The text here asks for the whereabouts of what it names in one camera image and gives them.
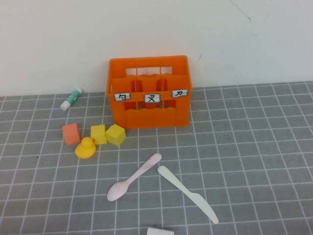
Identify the white green glue stick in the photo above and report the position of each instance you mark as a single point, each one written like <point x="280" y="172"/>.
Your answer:
<point x="71" y="99"/>

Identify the yellow foam cube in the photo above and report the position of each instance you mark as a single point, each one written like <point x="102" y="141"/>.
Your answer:
<point x="115" y="135"/>
<point x="97" y="133"/>

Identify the paper label reading 刀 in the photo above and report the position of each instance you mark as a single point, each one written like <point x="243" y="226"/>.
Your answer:
<point x="179" y="93"/>

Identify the orange plastic cutlery holder crate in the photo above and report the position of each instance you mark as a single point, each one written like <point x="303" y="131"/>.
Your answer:
<point x="151" y="120"/>

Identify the white plastic knife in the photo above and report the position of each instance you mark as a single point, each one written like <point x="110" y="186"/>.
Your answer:
<point x="185" y="192"/>

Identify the orange foam cube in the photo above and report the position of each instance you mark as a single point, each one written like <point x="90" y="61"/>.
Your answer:
<point x="71" y="134"/>

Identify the yellow rubber duck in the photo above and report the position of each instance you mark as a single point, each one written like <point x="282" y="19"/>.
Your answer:
<point x="84" y="150"/>

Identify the paper label reading 叉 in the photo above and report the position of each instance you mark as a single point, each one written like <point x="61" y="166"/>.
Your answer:
<point x="152" y="98"/>

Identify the white foam block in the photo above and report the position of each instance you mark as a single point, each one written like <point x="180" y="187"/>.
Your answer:
<point x="159" y="232"/>

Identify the pale pink plastic spoon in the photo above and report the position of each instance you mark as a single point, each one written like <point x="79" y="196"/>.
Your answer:
<point x="116" y="192"/>

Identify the paper label reading 勺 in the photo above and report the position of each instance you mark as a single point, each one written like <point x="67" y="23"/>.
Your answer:
<point x="122" y="97"/>

